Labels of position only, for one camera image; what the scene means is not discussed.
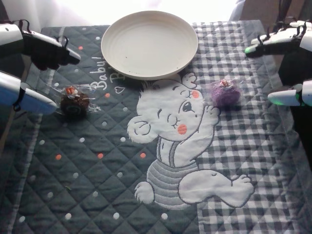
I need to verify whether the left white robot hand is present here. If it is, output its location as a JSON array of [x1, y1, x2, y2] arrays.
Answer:
[[0, 19, 81, 116]]

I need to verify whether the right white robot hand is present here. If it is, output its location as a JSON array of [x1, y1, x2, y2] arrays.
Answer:
[[244, 19, 312, 108]]

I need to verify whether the brown cake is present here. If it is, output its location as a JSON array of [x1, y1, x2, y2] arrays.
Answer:
[[47, 81, 102, 119]]

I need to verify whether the purple cake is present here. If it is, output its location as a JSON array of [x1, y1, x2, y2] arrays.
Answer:
[[201, 78, 242, 111]]

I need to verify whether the round white plate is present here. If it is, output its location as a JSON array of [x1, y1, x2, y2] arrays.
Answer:
[[100, 10, 199, 81]]

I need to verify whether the grey quilt with printed bear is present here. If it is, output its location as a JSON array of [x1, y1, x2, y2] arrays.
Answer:
[[0, 19, 312, 234]]

